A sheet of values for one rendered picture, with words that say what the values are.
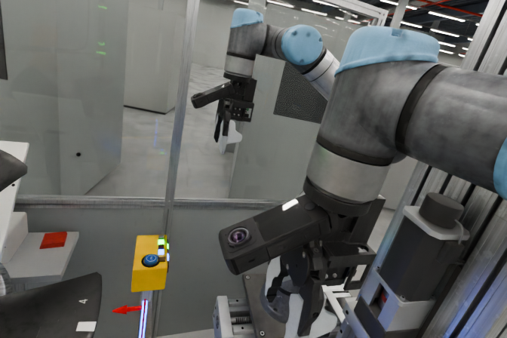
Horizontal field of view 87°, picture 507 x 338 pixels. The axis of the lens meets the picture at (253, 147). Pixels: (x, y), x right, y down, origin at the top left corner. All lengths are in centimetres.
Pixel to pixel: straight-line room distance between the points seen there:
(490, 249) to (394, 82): 43
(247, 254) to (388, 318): 43
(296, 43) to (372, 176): 36
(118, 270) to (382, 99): 154
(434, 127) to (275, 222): 17
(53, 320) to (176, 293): 111
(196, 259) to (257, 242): 136
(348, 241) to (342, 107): 16
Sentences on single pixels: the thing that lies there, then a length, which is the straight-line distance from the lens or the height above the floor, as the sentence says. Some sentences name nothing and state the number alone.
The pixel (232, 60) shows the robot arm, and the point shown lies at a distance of 70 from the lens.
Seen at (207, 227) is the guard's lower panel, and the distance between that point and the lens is 150.
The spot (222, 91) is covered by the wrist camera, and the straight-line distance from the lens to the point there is 71.
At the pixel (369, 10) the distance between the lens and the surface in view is 148.
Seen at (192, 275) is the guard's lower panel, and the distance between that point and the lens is 171.
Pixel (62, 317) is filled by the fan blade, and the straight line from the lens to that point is 74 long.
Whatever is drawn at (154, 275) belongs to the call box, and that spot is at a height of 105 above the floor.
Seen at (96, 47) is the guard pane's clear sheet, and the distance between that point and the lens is 120.
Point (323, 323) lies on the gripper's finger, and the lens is 38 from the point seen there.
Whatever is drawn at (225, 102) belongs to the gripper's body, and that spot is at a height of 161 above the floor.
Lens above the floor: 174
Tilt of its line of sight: 19 degrees down
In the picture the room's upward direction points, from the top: 13 degrees clockwise
